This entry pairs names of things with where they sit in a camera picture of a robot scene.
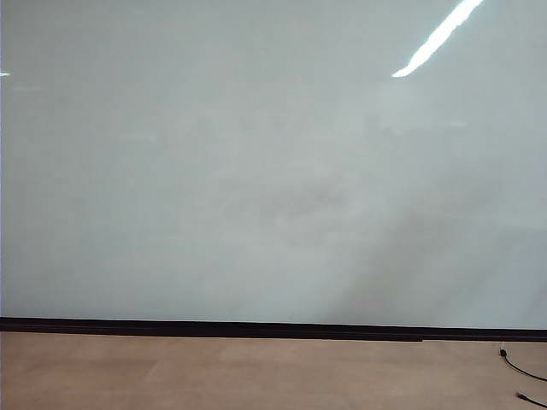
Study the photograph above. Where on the white glass whiteboard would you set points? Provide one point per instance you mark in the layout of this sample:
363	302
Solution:
213	149

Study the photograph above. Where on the black whiteboard bottom rail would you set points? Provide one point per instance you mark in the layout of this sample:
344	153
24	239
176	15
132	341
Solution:
256	330

